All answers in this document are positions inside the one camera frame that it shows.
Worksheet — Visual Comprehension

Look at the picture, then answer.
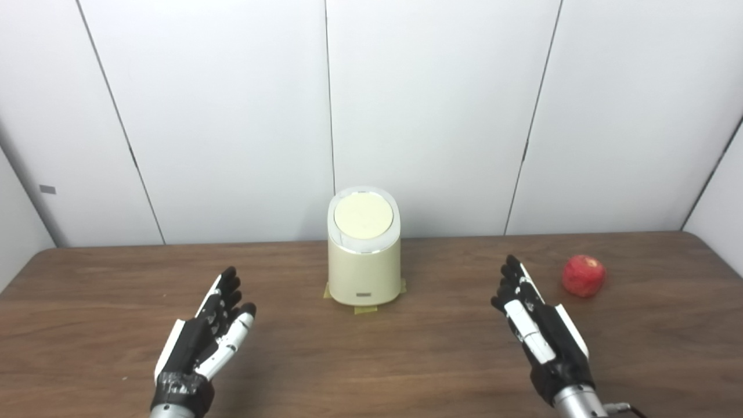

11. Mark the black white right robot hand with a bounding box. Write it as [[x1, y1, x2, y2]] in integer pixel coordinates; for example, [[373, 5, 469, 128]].
[[491, 254, 596, 406]]

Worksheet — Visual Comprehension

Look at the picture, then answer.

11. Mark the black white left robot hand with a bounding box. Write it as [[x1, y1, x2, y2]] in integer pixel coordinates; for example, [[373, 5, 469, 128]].
[[152, 266, 257, 417]]

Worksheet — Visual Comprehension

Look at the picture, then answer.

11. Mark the red apple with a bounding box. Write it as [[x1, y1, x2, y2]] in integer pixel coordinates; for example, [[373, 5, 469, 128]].
[[561, 254, 607, 298]]

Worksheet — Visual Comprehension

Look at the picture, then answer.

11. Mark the cream round bin lid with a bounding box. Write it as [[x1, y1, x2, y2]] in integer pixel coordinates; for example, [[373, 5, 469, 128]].
[[334, 192, 394, 239]]

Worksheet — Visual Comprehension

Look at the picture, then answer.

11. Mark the cream-colored bin body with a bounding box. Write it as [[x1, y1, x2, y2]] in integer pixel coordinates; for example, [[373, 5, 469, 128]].
[[327, 186, 402, 307]]

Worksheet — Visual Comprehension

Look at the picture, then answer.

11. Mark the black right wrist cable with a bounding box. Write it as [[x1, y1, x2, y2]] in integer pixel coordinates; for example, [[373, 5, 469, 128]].
[[604, 402, 648, 418]]

